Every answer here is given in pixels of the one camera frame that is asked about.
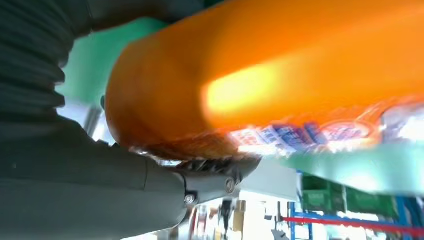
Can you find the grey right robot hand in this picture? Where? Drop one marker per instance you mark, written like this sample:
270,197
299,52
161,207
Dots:
66,192

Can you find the green crate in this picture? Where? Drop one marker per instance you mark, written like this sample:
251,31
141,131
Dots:
331,195

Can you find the red bar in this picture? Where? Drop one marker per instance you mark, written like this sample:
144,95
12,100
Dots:
348,223

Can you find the green table mat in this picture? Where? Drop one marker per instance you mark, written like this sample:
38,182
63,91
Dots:
364,165

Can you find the blue metal frame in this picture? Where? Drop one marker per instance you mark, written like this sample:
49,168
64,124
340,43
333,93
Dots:
402,212

